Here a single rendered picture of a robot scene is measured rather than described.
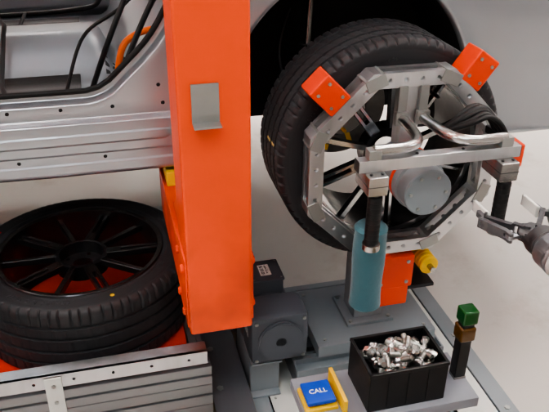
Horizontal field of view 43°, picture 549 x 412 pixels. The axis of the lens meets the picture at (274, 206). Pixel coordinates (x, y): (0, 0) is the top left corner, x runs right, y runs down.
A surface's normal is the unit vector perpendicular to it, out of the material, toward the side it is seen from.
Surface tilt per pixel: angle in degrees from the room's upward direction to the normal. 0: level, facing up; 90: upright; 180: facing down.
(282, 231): 0
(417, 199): 90
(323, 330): 0
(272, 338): 90
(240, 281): 90
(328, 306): 0
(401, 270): 90
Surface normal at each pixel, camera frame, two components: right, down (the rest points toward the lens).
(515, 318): 0.01, -0.87
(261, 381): 0.25, 0.48
